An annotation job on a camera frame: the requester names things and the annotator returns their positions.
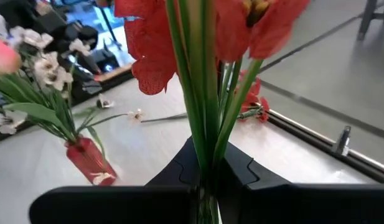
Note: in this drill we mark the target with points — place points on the small loose white blossom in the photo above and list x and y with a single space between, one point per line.
104 103

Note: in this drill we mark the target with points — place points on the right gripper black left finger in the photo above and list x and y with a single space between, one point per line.
117 205

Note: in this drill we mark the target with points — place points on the black aluminium table frame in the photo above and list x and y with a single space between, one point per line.
316 143

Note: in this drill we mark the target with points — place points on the red artificial flower bunch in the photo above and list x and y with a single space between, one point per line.
194 93
255 96

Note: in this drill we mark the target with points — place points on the gray metal stool legs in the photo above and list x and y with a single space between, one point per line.
366 18

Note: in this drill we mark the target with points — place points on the white flower bunch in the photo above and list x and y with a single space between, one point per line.
51 71

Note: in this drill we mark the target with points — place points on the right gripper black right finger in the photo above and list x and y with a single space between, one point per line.
288 205

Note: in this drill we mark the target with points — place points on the red glass vase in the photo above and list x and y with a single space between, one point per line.
86 158

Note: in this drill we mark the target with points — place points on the pink artificial rose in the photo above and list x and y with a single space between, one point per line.
5 57

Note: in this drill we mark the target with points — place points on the small rail clamp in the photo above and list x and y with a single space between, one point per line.
342 141

